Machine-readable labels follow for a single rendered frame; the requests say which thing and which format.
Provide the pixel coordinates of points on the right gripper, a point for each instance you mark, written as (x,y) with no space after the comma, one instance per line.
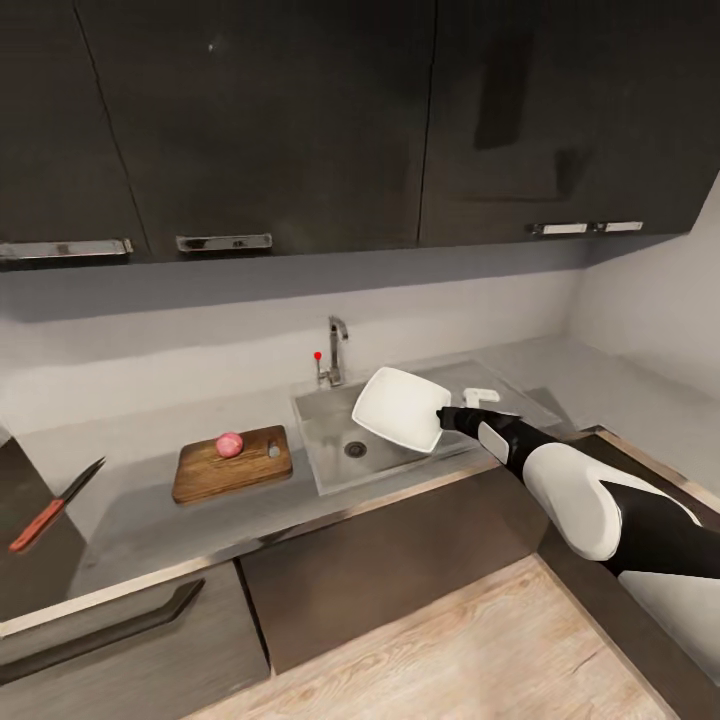
(457,418)

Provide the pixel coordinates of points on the drop in sink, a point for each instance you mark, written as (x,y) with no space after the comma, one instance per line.
(342,454)

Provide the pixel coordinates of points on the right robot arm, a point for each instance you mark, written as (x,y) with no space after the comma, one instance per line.
(653,545)

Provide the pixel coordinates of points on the vidalia onion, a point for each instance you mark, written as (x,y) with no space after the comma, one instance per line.
(229,445)

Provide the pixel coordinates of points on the cutting board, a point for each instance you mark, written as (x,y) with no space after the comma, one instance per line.
(202,471)

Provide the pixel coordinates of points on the parer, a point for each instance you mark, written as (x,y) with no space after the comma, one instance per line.
(35,528)

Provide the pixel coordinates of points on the dishwasher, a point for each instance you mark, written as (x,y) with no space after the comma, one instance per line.
(159,653)

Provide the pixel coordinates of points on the bowl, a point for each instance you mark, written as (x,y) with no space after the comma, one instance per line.
(402,408)

